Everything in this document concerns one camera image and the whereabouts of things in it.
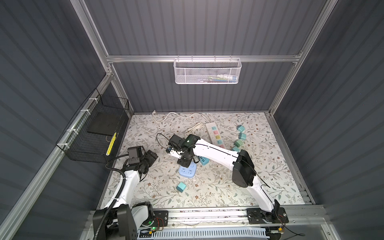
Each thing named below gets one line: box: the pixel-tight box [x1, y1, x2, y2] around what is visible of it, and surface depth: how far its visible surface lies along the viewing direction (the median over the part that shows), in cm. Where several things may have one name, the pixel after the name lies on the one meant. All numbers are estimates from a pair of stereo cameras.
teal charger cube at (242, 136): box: [238, 132, 247, 141], surface depth 107 cm
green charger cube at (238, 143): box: [234, 139, 244, 148], surface depth 103 cm
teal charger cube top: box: [237, 125, 245, 133], surface depth 111 cm
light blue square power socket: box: [178, 161, 197, 178], surface depth 88 cm
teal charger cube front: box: [176, 182, 187, 193], surface depth 84 cm
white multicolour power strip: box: [205, 122, 226, 149], surface depth 107 cm
